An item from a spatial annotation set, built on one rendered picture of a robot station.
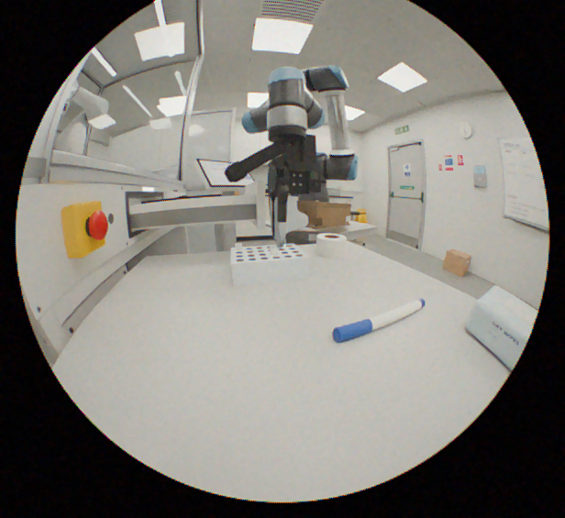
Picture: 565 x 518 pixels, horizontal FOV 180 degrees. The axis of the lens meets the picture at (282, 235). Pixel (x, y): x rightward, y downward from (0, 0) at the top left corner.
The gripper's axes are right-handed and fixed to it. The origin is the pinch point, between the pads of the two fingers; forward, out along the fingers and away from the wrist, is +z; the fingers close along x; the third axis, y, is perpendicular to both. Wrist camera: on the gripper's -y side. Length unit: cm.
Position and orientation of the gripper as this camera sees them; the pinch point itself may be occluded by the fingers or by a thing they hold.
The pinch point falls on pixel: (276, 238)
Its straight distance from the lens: 33.8
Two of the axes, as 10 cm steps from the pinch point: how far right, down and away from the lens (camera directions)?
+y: 9.7, -0.6, 2.5
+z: 0.0, 9.7, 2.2
